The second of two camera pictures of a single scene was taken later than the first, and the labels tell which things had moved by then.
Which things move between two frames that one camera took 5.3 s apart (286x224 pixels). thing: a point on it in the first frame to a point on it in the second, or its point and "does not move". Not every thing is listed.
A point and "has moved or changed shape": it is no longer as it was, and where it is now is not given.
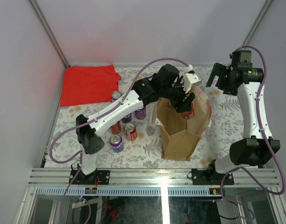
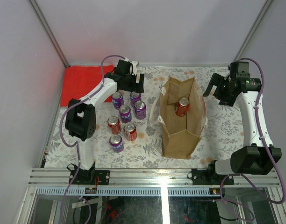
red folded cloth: [83, 85] does not move
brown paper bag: [180, 136] does not move
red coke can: [190, 115] has moved or changed shape
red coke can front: [130, 132] does not move
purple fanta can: [140, 114] does not move
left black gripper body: [174, 94] to [129, 85]
